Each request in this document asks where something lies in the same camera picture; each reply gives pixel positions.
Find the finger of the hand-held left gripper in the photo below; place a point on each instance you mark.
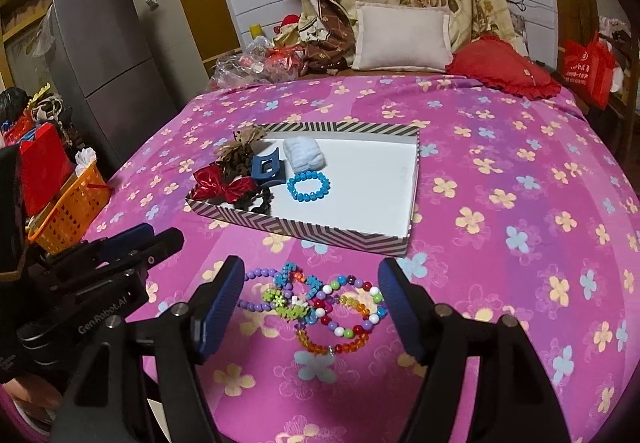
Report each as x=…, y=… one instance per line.
x=130, y=234
x=160, y=243

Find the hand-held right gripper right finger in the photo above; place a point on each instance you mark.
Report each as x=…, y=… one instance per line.
x=400, y=308

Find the white scrunchie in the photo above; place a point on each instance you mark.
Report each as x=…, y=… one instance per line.
x=302, y=153

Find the red ruffled cushion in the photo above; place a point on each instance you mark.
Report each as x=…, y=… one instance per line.
x=500, y=63

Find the clear plastic bags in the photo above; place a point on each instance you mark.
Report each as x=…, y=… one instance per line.
x=240, y=68

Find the grey refrigerator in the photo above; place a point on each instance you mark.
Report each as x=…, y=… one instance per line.
x=110, y=53

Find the black scrunchie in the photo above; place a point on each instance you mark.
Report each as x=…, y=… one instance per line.
x=262, y=203

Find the red bow hair clip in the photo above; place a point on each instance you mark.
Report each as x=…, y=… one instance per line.
x=210, y=180

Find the white pillow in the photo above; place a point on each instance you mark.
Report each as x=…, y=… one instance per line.
x=400, y=38

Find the blue claw hair clip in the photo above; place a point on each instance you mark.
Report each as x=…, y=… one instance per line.
x=260, y=170

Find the plush toy with red hat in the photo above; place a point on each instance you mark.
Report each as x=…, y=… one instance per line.
x=287, y=23

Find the red paper bag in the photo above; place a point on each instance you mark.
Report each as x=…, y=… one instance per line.
x=45, y=163

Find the red tote bag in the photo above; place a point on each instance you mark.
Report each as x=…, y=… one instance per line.
x=587, y=73

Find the brown feathery hair accessory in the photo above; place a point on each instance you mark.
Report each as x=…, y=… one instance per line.
x=240, y=143

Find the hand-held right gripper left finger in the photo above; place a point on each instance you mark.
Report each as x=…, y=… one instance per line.
x=222, y=308

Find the white cloth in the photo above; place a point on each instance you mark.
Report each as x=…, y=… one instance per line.
x=86, y=155

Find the striped cardboard box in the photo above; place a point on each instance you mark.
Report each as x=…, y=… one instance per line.
x=360, y=193

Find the yellow bottle cap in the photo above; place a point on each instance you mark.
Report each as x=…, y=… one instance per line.
x=256, y=30

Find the pink floral bedsheet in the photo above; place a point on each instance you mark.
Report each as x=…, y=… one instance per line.
x=500, y=223

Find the orange plastic basket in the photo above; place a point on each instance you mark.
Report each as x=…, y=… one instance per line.
x=75, y=213

